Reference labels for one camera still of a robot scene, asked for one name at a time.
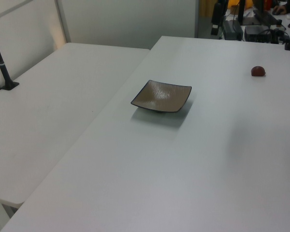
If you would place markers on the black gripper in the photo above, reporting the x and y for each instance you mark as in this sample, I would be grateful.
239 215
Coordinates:
217 13

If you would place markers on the small round reddish-brown food item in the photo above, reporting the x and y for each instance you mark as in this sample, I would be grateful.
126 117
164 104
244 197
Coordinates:
257 71

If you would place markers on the square brown ceramic plate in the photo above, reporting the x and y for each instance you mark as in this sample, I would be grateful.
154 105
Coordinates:
160 96

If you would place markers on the bystander hand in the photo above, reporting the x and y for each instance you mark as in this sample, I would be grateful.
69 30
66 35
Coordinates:
279 9

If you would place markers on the black electronics box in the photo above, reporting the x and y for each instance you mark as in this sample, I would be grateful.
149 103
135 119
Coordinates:
232 30

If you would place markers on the black flat device box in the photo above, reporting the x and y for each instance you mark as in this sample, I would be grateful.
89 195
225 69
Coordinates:
257 33

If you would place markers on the black keyboard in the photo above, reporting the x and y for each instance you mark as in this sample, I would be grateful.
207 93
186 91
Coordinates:
264 14

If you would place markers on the black emergency stop button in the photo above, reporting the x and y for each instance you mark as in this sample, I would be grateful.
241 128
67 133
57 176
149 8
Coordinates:
279 23

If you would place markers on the black pole stand with flat base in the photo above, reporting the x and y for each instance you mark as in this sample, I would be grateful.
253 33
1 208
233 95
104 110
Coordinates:
1 65

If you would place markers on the black vertical monitor post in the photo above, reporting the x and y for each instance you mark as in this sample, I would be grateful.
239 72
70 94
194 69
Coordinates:
241 12

